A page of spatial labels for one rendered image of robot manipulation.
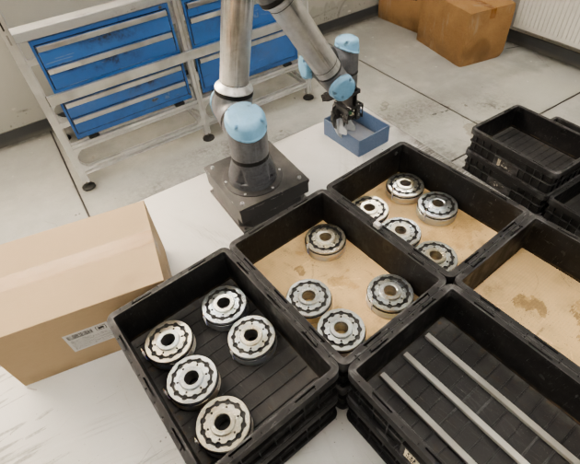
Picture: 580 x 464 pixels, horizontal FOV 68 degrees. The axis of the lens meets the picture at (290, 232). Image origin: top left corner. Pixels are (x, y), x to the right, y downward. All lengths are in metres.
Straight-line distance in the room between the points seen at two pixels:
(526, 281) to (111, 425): 1.00
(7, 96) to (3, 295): 2.52
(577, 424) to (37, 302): 1.12
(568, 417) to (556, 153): 1.38
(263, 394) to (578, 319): 0.68
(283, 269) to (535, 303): 0.57
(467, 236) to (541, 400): 0.42
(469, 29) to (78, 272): 3.23
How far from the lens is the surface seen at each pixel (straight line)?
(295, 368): 0.93
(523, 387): 0.99
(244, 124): 1.21
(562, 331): 1.08
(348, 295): 1.02
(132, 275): 1.07
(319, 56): 1.22
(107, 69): 2.68
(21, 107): 3.62
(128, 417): 1.12
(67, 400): 1.20
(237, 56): 1.28
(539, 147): 2.17
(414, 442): 0.78
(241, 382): 0.93
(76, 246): 1.20
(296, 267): 1.07
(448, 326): 1.01
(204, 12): 2.79
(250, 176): 1.29
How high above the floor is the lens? 1.67
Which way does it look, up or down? 47 degrees down
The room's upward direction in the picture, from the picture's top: 6 degrees counter-clockwise
